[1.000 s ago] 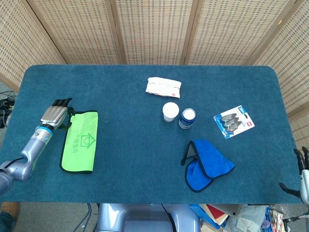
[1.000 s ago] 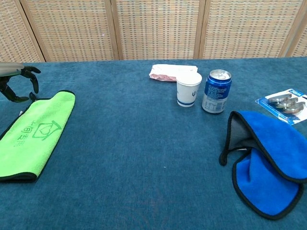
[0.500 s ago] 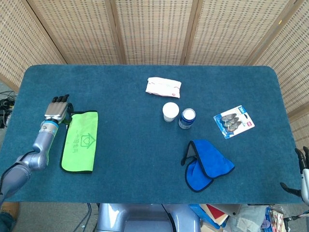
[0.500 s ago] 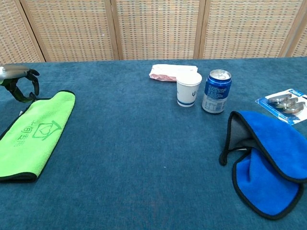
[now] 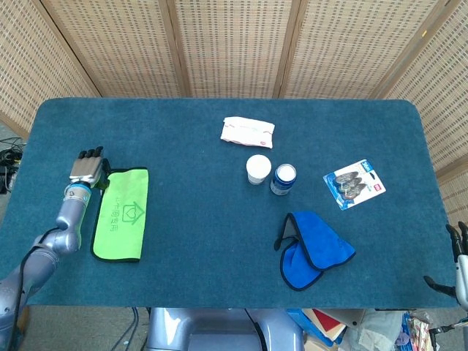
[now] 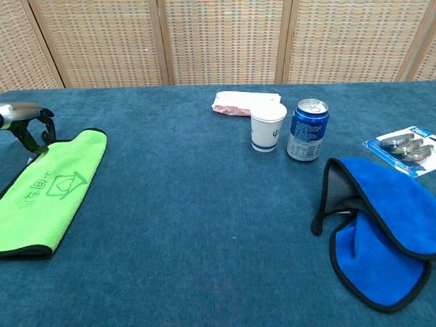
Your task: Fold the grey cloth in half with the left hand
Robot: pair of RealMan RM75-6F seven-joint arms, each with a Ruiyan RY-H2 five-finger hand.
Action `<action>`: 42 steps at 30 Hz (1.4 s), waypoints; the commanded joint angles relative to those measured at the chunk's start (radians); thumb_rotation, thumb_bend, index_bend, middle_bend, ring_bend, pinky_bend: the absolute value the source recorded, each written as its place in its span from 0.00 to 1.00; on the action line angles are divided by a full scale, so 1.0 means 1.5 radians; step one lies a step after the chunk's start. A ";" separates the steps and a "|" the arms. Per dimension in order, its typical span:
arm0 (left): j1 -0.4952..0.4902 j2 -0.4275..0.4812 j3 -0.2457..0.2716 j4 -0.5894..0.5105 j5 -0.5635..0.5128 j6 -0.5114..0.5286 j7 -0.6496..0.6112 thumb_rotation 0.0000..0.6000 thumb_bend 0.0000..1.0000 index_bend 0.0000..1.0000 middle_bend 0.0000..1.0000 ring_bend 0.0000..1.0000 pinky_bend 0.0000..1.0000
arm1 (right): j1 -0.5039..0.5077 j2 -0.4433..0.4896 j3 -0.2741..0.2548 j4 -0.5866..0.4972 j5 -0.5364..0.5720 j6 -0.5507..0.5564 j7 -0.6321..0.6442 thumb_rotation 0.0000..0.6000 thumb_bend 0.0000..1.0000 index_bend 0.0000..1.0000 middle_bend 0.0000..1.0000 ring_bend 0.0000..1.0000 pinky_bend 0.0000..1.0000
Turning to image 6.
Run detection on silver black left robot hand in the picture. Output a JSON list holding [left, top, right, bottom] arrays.
[[0, 102, 58, 156]]

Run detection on grey and green cloth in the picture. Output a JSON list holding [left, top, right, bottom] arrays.
[[0, 128, 108, 260]]

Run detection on blue microfibre cloth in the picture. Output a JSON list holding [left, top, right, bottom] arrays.
[[311, 157, 436, 313]]

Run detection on wicker folding screen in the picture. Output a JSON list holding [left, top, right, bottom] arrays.
[[0, 0, 436, 93]]

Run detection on teal carpet table cover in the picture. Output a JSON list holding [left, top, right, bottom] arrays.
[[0, 80, 436, 327]]

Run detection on white pink tissue pack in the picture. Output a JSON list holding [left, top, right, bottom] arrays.
[[211, 91, 283, 118]]

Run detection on white paper cup blue print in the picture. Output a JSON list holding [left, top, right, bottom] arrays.
[[250, 103, 288, 153]]

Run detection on blue drink can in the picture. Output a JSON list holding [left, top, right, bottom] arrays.
[[286, 98, 330, 162]]

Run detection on blister pack of metal clips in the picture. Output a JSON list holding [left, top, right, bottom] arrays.
[[362, 125, 436, 179]]

